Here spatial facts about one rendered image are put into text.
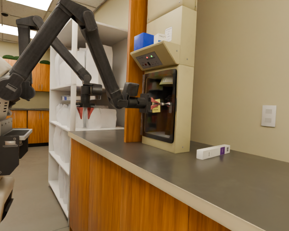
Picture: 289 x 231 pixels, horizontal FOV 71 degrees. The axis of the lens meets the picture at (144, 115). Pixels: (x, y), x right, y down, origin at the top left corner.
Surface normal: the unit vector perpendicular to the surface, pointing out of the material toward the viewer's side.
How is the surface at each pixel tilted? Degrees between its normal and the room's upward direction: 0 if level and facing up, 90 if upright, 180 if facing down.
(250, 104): 90
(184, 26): 90
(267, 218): 0
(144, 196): 90
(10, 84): 104
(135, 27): 90
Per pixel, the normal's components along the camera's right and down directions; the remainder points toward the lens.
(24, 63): 0.52, 0.21
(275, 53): -0.82, 0.00
